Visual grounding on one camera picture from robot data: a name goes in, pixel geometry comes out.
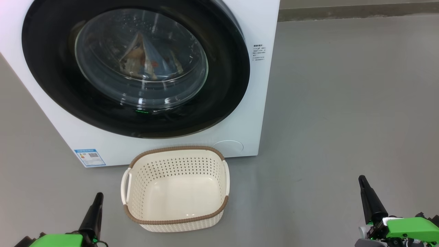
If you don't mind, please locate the black round glass machine door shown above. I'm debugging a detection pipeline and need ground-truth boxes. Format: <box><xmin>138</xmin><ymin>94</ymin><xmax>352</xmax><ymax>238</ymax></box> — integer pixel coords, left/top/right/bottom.
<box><xmin>21</xmin><ymin>0</ymin><xmax>251</xmax><ymax>139</ymax></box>

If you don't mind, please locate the cream cloth garment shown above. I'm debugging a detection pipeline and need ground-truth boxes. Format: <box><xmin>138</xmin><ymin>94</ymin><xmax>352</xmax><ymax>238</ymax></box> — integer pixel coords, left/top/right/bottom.
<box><xmin>118</xmin><ymin>34</ymin><xmax>151</xmax><ymax>78</ymax></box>

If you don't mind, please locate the white front-load washing machine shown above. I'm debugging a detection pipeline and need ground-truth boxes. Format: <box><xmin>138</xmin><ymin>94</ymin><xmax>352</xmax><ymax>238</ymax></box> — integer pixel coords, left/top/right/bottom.
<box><xmin>0</xmin><ymin>0</ymin><xmax>281</xmax><ymax>168</ymax></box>

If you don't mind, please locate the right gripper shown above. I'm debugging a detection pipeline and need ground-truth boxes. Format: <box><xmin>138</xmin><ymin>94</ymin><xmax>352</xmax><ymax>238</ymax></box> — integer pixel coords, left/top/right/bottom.
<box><xmin>355</xmin><ymin>175</ymin><xmax>439</xmax><ymax>247</ymax></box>

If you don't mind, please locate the printed text instruction label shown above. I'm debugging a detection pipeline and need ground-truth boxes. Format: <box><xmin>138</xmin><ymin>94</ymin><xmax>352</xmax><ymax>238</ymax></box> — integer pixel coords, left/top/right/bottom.
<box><xmin>253</xmin><ymin>44</ymin><xmax>267</xmax><ymax>62</ymax></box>

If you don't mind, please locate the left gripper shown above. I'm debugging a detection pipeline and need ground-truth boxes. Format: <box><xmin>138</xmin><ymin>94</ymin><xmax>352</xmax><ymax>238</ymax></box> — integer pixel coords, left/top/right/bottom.
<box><xmin>14</xmin><ymin>192</ymin><xmax>107</xmax><ymax>247</ymax></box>

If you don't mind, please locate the blue cartoon print garment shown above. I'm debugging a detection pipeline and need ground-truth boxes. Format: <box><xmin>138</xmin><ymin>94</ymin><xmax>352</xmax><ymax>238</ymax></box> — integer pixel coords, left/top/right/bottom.
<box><xmin>139</xmin><ymin>33</ymin><xmax>186</xmax><ymax>81</ymax></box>

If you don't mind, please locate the round white filter cover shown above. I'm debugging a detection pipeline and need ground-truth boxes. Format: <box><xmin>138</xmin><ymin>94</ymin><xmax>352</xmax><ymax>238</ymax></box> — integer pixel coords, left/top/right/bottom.
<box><xmin>213</xmin><ymin>140</ymin><xmax>244</xmax><ymax>155</ymax></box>

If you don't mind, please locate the cream perforated laundry basket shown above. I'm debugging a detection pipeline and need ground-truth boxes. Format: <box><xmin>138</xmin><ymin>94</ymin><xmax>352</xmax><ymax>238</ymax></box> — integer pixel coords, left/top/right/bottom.
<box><xmin>121</xmin><ymin>146</ymin><xmax>230</xmax><ymax>233</ymax></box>

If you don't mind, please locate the blue energy label sticker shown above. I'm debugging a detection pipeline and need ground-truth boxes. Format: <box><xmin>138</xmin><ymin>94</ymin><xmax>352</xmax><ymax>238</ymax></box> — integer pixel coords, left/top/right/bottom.
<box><xmin>74</xmin><ymin>148</ymin><xmax>106</xmax><ymax>168</ymax></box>

